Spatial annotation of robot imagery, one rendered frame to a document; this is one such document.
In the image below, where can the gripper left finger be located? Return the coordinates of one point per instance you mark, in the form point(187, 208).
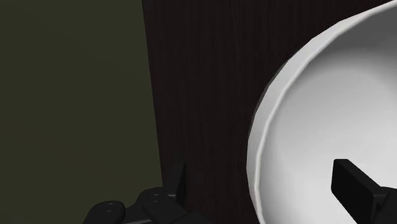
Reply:
point(161, 204)

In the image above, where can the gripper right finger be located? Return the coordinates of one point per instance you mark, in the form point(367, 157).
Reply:
point(356, 186)

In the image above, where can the white bowl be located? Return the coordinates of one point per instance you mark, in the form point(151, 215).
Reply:
point(325, 118)

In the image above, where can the dark wooden table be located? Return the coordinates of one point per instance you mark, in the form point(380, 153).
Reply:
point(204, 93)

